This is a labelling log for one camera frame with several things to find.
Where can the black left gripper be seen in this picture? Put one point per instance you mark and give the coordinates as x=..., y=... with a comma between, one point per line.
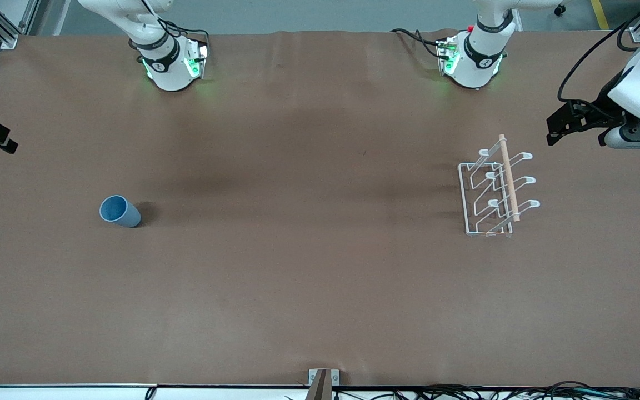
x=609, y=104

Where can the blue plastic cup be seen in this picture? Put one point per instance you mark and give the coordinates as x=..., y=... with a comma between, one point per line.
x=123, y=214

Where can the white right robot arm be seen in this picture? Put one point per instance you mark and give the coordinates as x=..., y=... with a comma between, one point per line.
x=167, y=72

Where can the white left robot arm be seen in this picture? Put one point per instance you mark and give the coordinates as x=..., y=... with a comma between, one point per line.
x=478, y=61

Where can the black chair caster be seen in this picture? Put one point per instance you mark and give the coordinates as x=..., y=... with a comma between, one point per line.
x=560, y=9

